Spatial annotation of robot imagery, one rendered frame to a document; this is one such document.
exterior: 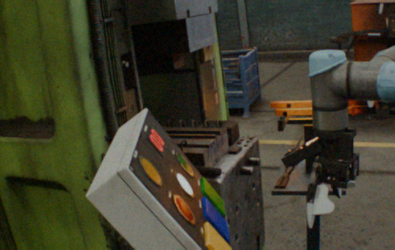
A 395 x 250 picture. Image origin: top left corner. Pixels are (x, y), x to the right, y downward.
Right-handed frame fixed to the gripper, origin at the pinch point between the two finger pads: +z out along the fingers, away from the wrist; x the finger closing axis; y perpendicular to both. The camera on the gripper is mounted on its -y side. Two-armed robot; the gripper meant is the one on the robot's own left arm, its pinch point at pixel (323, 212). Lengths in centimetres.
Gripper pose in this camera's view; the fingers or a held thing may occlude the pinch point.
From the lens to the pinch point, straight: 97.9
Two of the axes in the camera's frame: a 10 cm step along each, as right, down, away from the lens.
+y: 7.5, 0.9, -6.6
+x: 6.5, -2.9, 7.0
